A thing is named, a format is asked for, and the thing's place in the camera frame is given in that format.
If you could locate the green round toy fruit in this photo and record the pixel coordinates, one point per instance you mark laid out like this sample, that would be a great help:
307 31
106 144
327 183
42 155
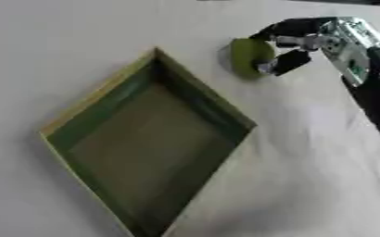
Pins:
248 55

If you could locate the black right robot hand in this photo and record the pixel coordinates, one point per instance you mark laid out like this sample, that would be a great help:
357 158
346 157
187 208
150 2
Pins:
298 27

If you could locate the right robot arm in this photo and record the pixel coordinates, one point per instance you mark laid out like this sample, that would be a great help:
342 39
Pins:
371 68

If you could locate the cardboard box with green inside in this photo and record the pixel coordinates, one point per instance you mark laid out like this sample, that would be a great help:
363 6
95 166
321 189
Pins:
144 145

